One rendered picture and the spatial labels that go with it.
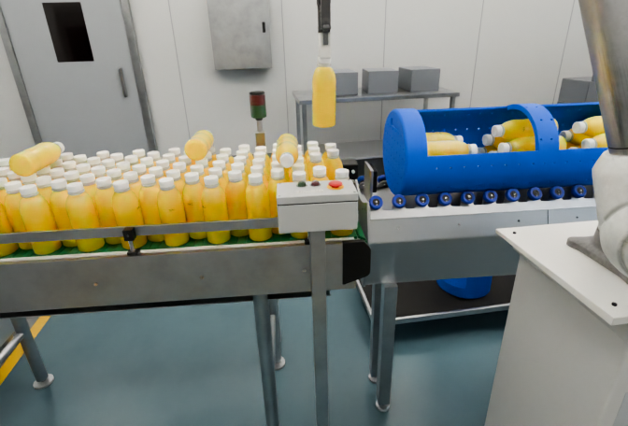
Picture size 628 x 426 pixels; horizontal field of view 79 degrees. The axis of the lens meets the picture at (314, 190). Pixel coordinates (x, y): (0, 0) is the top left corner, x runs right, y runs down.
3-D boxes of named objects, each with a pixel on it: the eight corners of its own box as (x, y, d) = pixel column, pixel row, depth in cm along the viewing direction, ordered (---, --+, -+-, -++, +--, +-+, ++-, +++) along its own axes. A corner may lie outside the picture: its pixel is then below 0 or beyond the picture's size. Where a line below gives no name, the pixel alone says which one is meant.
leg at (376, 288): (382, 383, 170) (389, 264, 147) (370, 384, 170) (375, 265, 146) (379, 372, 176) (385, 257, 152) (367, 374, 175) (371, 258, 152)
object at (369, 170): (377, 205, 126) (378, 170, 122) (369, 205, 126) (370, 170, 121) (370, 193, 136) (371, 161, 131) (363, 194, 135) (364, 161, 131)
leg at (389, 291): (391, 411, 157) (399, 287, 134) (377, 413, 157) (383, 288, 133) (387, 399, 163) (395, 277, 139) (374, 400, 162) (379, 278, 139)
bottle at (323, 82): (339, 124, 116) (340, 61, 109) (327, 129, 111) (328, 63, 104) (320, 122, 120) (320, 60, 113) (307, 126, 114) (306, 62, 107)
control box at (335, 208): (357, 229, 96) (358, 191, 92) (278, 234, 95) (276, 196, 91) (350, 212, 105) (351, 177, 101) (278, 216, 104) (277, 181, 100)
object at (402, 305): (635, 309, 210) (642, 287, 204) (373, 345, 191) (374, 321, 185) (563, 259, 258) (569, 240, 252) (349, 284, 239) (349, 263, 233)
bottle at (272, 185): (269, 226, 121) (264, 171, 114) (291, 223, 122) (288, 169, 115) (270, 236, 115) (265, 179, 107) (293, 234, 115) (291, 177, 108)
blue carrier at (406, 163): (666, 195, 123) (700, 106, 111) (402, 210, 118) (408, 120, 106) (599, 165, 149) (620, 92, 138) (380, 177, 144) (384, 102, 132)
